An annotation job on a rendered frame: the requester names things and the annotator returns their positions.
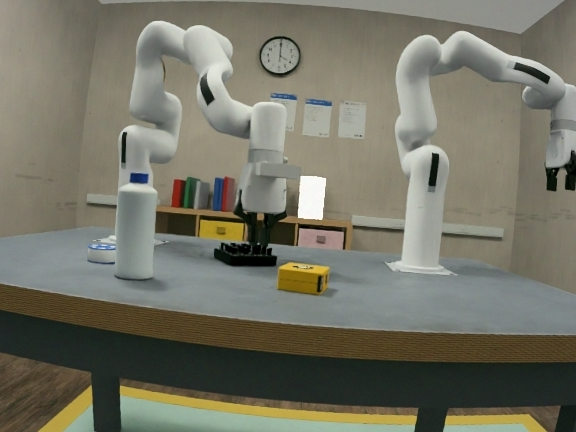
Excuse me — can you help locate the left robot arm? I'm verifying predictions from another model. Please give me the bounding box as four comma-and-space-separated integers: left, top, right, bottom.
395, 31, 576, 272

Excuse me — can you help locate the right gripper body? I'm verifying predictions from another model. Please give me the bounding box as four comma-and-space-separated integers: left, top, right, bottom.
236, 162, 286, 214

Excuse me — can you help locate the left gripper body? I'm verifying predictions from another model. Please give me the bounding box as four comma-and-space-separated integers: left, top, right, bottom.
546, 129, 576, 170

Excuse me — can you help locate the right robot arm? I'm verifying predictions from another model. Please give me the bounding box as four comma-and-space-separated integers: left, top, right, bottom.
118, 21, 301, 191

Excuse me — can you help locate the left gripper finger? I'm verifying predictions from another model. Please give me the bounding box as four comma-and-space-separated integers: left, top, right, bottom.
564, 150, 576, 191
545, 166, 560, 191

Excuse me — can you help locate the white plastic bottle with blue cap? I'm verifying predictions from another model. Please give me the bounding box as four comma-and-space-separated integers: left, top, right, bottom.
114, 173, 157, 280

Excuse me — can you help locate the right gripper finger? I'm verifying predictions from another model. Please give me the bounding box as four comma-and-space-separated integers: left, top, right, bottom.
259, 210, 287, 247
233, 197, 259, 247

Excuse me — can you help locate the black knob box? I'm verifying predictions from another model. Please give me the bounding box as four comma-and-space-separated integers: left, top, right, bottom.
214, 242, 277, 266

